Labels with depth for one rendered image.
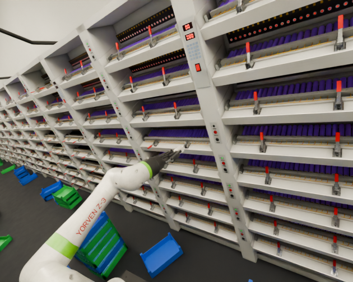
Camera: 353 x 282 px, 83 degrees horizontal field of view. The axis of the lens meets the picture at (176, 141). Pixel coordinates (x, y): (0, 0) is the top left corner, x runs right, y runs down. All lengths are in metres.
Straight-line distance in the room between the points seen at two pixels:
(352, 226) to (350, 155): 0.38
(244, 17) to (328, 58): 0.30
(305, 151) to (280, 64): 0.38
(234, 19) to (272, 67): 0.21
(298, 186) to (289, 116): 0.37
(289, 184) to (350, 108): 0.43
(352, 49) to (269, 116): 0.31
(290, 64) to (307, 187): 0.56
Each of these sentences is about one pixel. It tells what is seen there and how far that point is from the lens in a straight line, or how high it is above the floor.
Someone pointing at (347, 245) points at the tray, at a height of 0.38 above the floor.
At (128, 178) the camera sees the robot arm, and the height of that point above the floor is 1.07.
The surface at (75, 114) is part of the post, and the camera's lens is 2.01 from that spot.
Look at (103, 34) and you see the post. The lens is 1.45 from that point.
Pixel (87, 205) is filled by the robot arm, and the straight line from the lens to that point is 0.95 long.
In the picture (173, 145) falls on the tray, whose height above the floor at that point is 0.94.
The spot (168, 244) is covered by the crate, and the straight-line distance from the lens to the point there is 1.97.
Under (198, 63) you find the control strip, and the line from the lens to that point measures 0.91.
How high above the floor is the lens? 1.48
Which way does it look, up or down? 24 degrees down
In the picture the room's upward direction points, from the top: 20 degrees counter-clockwise
